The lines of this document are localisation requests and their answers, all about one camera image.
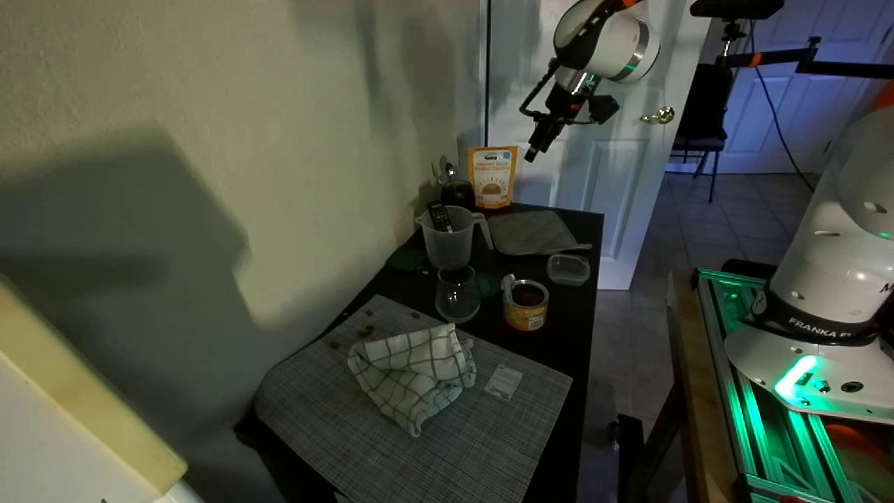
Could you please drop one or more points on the white checkered dish towel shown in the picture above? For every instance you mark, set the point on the white checkered dish towel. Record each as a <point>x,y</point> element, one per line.
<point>410,377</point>

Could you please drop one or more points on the black utensil holder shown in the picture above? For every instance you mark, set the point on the black utensil holder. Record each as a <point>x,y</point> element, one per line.
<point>456,194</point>

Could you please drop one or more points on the black table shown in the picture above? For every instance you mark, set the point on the black table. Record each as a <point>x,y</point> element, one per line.
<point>567,324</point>

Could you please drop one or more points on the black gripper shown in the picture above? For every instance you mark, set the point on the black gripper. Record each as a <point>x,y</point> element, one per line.
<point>563,113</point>

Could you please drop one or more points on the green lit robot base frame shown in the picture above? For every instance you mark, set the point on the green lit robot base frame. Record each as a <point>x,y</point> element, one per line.
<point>773,436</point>

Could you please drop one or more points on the clear square plastic bowl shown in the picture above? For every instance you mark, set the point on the clear square plastic bowl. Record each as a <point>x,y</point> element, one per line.
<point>567,268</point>

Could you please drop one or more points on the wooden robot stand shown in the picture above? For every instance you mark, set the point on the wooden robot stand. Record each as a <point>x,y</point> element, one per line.
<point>699,393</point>

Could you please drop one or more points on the small white paper packet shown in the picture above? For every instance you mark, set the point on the small white paper packet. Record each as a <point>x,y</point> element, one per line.
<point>505,380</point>

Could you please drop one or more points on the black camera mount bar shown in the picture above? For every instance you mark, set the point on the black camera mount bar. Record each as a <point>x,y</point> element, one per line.
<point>838,67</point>

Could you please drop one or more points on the grey quilted pot holder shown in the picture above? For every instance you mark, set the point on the grey quilted pot holder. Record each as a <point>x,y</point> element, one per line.
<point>535,234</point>

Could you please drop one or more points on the clear drinking glass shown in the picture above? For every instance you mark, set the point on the clear drinking glass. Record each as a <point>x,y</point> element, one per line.
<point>456,298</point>

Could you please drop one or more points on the black chair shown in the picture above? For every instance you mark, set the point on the black chair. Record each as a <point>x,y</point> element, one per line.
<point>702,113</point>

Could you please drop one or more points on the white panel door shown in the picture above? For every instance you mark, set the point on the white panel door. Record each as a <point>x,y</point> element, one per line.
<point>633,186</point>

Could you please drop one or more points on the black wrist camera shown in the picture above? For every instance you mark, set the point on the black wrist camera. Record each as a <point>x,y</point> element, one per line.
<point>605,108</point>

